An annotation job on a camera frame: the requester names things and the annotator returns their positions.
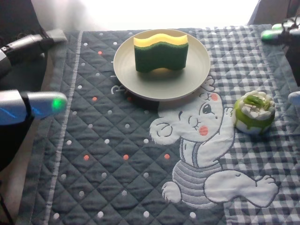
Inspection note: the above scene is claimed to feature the green and yellow wavy sponge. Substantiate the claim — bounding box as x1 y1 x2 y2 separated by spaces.
133 32 189 74

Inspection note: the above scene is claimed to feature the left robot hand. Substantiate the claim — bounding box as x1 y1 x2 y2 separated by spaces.
0 29 68 79

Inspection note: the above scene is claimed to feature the green toy cream cake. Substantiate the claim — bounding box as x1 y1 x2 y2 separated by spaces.
232 90 277 135

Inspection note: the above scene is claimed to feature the white round plate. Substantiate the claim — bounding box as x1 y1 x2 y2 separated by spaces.
113 28 211 101

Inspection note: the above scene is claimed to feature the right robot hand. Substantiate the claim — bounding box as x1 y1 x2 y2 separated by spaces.
261 16 300 45

